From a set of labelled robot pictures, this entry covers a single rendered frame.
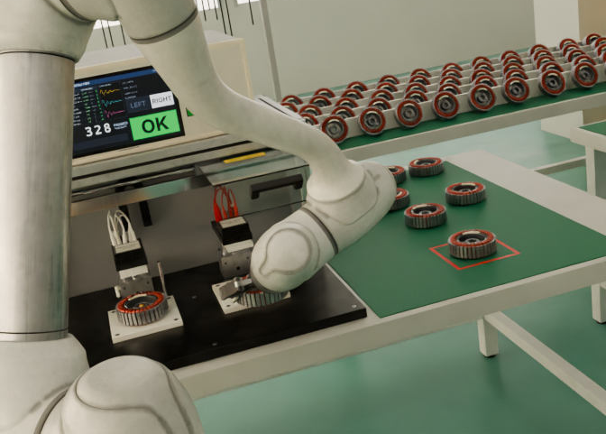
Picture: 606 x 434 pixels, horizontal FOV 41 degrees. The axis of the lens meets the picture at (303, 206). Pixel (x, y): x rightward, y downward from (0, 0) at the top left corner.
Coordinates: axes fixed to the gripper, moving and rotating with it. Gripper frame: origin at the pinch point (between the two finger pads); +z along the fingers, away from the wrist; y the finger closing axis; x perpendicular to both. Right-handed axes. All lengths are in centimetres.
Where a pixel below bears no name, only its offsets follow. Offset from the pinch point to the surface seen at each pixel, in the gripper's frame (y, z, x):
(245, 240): 1.7, 15.3, 13.1
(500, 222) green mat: 68, 26, 4
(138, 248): -22.1, 13.5, 16.6
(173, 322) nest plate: -18.6, 9.8, -1.5
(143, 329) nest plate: -25.0, 10.0, -1.4
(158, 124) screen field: -11.7, 8.1, 42.1
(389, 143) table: 78, 114, 54
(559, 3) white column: 271, 268, 160
